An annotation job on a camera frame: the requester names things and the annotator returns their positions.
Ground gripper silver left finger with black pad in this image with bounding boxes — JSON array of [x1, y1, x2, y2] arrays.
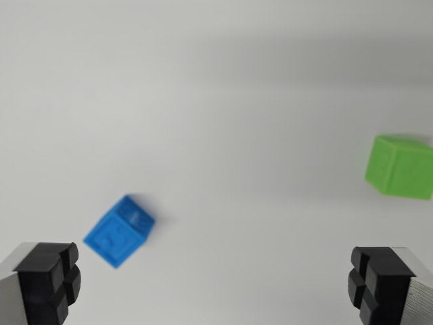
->
[[0, 241, 82, 325]]

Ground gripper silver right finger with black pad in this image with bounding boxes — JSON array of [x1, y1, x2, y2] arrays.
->
[[346, 246, 433, 325]]

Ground blue soft embossed cube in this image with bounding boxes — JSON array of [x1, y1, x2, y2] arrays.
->
[[83, 194, 156, 270]]

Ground green soft embossed cube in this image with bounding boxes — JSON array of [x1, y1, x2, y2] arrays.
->
[[364, 133, 433, 201]]

